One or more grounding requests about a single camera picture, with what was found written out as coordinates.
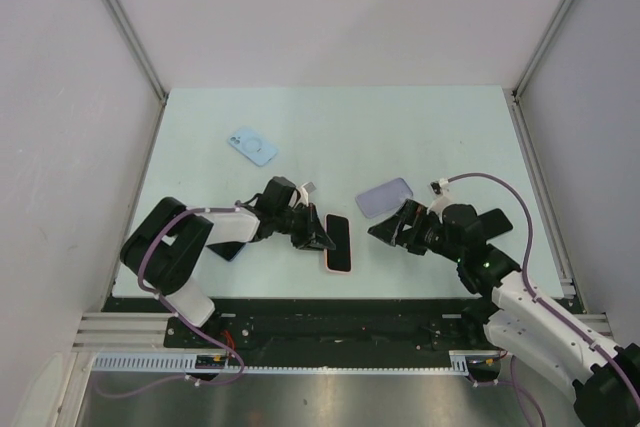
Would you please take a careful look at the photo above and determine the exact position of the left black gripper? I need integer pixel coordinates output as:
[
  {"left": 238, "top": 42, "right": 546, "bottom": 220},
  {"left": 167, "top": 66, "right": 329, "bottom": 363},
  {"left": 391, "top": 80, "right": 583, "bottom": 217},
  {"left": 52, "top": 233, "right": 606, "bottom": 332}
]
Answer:
[{"left": 274, "top": 202, "right": 335, "bottom": 252}]

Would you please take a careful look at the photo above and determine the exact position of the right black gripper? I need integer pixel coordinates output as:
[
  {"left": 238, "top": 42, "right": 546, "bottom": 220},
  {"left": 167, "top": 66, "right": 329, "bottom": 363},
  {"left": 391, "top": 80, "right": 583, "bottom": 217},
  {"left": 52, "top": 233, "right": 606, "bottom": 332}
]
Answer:
[{"left": 368, "top": 199, "right": 463, "bottom": 263}]

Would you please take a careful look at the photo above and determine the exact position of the pink phone case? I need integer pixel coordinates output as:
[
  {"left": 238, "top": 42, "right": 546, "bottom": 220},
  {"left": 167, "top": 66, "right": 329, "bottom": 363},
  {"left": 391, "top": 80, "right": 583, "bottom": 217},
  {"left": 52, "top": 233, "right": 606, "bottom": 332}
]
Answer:
[{"left": 324, "top": 213, "right": 354, "bottom": 274}]

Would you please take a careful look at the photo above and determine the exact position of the purple phone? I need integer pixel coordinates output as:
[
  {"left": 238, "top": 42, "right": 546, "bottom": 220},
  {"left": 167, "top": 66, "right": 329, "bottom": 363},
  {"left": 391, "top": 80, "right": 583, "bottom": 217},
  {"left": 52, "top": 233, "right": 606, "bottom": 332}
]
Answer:
[{"left": 326, "top": 215, "right": 352, "bottom": 272}]

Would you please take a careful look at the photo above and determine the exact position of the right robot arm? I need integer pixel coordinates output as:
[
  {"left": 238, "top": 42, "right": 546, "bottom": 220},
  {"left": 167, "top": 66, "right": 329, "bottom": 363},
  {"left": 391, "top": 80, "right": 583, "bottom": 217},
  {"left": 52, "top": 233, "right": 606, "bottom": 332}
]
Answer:
[{"left": 368, "top": 200, "right": 639, "bottom": 426}]

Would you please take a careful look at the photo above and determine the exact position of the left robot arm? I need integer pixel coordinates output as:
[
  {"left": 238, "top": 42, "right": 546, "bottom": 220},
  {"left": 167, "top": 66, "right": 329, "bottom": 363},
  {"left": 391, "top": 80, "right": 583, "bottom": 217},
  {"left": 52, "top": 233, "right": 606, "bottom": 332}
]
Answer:
[{"left": 119, "top": 176, "right": 336, "bottom": 347}]

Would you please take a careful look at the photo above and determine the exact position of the lavender phone case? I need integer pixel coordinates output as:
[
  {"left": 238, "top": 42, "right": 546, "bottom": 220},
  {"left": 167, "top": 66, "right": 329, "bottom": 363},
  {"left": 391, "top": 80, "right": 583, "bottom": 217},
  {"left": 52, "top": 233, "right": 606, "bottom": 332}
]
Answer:
[{"left": 355, "top": 177, "right": 413, "bottom": 219}]

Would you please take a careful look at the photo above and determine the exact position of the blue phone left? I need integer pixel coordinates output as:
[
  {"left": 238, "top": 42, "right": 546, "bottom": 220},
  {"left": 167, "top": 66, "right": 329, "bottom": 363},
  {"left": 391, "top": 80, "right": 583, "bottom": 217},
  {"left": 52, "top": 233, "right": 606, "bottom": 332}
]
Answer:
[{"left": 207, "top": 242, "right": 246, "bottom": 262}]

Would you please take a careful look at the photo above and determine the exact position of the black phone right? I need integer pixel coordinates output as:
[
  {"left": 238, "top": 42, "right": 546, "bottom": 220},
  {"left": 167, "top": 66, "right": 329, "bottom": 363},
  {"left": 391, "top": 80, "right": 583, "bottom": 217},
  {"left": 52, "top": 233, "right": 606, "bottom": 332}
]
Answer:
[{"left": 479, "top": 208, "right": 514, "bottom": 240}]

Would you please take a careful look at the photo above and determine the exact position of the light blue phone case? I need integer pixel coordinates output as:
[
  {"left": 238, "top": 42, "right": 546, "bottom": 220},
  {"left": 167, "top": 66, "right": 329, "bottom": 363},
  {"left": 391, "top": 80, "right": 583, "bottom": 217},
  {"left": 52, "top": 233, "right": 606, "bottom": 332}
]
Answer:
[{"left": 227, "top": 127, "right": 279, "bottom": 167}]

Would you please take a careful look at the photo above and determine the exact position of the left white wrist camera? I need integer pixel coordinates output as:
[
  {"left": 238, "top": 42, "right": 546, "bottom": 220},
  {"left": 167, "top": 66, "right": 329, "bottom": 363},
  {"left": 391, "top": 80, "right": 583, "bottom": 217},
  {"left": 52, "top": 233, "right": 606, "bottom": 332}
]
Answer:
[{"left": 295, "top": 182, "right": 316, "bottom": 206}]

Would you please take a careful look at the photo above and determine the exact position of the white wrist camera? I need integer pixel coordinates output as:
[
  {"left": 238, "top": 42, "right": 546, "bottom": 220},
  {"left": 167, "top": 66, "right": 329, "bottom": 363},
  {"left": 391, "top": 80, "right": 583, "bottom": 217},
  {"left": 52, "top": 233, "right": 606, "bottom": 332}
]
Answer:
[
  {"left": 428, "top": 178, "right": 454, "bottom": 216},
  {"left": 295, "top": 182, "right": 316, "bottom": 206}
]

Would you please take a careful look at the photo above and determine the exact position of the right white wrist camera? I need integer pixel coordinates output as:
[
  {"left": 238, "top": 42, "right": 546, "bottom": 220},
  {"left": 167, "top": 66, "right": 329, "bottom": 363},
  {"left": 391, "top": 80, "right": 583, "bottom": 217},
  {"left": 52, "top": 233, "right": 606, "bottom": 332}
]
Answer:
[{"left": 428, "top": 178, "right": 454, "bottom": 216}]

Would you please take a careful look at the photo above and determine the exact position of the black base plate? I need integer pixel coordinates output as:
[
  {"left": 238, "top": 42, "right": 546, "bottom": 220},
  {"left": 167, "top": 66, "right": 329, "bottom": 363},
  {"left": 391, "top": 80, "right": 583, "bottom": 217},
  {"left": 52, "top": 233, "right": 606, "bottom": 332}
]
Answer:
[{"left": 102, "top": 296, "right": 584, "bottom": 356}]

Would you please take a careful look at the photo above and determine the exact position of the white slotted cable duct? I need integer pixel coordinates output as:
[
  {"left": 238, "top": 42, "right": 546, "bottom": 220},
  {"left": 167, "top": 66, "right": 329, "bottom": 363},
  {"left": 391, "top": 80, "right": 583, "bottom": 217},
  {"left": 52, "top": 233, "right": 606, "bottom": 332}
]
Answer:
[{"left": 92, "top": 353, "right": 469, "bottom": 376}]

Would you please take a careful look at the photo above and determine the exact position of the right side aluminium rail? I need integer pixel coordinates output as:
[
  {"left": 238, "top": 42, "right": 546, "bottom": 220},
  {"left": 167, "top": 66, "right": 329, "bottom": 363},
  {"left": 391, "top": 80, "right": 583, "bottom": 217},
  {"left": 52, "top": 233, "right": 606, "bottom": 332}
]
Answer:
[{"left": 503, "top": 89, "right": 581, "bottom": 303}]

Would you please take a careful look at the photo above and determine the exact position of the aluminium rail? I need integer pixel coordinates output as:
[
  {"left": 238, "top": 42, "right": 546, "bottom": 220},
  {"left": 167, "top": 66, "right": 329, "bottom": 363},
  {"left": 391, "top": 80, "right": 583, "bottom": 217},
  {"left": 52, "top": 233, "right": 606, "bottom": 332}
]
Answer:
[
  {"left": 503, "top": 89, "right": 581, "bottom": 303},
  {"left": 72, "top": 311, "right": 614, "bottom": 353}
]

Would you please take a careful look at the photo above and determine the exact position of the aluminium front rail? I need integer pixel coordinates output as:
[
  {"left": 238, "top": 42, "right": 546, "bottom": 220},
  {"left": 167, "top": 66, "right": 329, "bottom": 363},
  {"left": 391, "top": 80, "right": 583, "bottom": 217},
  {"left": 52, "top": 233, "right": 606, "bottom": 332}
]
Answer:
[{"left": 72, "top": 311, "right": 614, "bottom": 353}]

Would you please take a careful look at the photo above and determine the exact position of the right corner aluminium post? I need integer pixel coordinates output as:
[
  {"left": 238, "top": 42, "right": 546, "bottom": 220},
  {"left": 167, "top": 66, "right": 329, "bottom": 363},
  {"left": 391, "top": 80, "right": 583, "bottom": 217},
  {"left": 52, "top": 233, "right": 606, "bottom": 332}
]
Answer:
[{"left": 511, "top": 0, "right": 578, "bottom": 99}]

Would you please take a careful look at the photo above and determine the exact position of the corner aluminium post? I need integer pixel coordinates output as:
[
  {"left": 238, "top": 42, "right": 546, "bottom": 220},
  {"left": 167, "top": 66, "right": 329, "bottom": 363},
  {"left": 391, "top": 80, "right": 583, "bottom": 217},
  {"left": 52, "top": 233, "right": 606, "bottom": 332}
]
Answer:
[
  {"left": 101, "top": 0, "right": 168, "bottom": 106},
  {"left": 511, "top": 0, "right": 578, "bottom": 99}
]

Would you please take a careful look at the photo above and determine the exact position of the left corner aluminium post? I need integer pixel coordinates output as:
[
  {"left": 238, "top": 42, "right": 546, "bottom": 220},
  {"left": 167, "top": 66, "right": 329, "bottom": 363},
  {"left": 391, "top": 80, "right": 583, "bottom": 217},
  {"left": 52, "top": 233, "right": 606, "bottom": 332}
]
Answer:
[{"left": 101, "top": 0, "right": 168, "bottom": 106}]

